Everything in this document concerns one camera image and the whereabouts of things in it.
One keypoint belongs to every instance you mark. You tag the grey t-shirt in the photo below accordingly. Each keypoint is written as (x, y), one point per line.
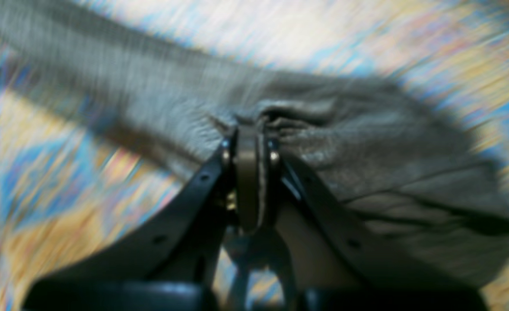
(408, 173)

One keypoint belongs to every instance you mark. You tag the patterned tile tablecloth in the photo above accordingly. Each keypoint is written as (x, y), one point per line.
(82, 159)

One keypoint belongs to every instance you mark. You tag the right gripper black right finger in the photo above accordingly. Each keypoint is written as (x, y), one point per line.
(338, 263)

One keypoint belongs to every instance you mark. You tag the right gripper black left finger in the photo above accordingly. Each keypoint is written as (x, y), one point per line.
(166, 264)

